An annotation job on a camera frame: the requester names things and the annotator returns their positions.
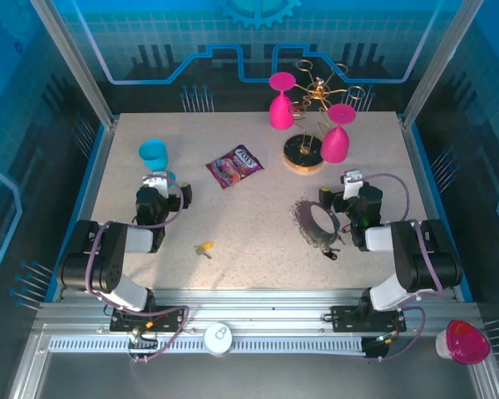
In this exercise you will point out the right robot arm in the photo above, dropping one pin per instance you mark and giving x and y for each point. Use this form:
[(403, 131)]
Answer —
[(416, 257)]

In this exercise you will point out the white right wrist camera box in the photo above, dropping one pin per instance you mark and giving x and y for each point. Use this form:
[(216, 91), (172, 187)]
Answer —
[(351, 183)]

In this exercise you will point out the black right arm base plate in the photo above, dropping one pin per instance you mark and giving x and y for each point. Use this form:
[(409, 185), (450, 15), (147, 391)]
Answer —
[(345, 318)]

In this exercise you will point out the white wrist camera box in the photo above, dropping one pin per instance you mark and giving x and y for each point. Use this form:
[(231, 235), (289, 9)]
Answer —
[(160, 183), (351, 183)]

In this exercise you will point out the aluminium front rail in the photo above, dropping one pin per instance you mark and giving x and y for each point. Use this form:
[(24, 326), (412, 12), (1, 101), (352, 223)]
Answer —
[(253, 307)]

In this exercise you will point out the blue plastic goblet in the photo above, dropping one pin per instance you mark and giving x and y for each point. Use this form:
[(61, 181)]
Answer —
[(151, 151)]

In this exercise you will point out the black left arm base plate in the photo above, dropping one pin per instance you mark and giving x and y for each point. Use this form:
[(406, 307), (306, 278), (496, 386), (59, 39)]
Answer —
[(170, 318)]

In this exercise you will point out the aluminium side rail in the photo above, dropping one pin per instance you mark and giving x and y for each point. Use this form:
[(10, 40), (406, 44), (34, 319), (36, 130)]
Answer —
[(96, 166), (421, 166)]

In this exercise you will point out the purple candy packet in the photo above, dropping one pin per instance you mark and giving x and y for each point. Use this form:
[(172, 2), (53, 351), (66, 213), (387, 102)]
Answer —
[(235, 166)]

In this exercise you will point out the yellow-headed key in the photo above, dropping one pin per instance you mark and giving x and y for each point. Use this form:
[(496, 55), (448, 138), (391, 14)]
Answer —
[(207, 246)]

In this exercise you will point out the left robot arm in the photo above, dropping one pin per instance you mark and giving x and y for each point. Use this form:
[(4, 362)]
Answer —
[(108, 249)]

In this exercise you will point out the aluminium frame post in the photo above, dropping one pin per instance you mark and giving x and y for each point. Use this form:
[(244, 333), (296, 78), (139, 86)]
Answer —
[(438, 62), (75, 62)]

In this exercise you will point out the black key fob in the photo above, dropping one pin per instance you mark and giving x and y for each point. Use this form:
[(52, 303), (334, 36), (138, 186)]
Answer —
[(329, 254)]

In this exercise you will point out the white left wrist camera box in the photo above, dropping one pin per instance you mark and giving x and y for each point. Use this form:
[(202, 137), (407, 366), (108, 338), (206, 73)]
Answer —
[(160, 183)]

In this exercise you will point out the white tin can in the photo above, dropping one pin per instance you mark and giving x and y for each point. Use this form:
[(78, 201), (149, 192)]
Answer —
[(218, 337)]

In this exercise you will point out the pink plastic goblet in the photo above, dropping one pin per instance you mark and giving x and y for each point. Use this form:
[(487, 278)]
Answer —
[(280, 112), (336, 145)]

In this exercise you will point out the white cup with pink lid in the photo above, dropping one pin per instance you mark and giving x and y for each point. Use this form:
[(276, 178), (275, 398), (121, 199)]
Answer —
[(465, 343)]

